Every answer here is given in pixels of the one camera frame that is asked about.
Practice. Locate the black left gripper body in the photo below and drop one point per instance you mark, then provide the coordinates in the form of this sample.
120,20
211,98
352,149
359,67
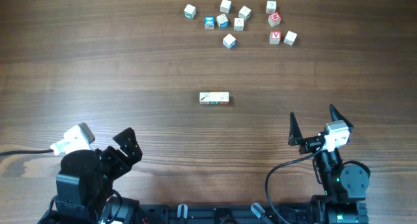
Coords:
112,166

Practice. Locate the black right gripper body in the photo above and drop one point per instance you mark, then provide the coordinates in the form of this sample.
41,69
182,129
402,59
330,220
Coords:
310,144

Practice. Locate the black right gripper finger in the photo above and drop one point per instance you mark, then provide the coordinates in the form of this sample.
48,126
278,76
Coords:
336,116
295,135

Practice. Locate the red-sided number eight block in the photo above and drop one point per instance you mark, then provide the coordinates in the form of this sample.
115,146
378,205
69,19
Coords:
223,98

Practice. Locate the green V wooden block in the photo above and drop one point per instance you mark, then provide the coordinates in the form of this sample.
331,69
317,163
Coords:
214,98

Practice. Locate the hammer picture wooden block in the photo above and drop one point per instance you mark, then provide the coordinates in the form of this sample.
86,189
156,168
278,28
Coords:
204,98

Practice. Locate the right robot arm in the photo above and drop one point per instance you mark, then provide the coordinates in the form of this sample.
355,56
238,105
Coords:
344,182

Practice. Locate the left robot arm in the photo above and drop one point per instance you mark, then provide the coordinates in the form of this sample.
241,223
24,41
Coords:
85,191

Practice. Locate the yellow-sided far right block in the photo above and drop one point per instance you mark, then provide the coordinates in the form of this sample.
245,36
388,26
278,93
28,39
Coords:
290,38

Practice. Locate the red A wooden block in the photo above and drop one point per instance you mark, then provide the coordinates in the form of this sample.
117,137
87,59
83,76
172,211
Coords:
275,37

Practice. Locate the red M wooden block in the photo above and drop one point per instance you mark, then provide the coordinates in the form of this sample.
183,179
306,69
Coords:
274,19

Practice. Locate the blue P wooden block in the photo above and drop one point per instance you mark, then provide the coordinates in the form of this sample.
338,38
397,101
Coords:
229,41

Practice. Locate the yellow-sided A wooden block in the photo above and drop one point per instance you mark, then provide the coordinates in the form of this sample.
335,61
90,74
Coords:
238,24

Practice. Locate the number four wooden block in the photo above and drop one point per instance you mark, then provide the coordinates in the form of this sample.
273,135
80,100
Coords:
271,7

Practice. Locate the green N wooden block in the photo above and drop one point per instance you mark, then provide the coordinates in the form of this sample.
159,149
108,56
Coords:
244,13

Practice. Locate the dark blue number block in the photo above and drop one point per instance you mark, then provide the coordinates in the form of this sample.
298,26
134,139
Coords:
222,21

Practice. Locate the light blue letter block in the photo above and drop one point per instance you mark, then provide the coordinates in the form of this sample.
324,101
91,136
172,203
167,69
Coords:
209,22

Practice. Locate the blue T wooden block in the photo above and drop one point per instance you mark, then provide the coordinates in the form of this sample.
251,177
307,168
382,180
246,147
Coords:
225,6

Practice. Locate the green-sided corner wooden block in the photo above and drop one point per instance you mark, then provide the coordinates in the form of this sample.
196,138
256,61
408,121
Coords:
189,11

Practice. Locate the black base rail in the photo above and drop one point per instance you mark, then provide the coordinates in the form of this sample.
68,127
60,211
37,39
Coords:
228,213

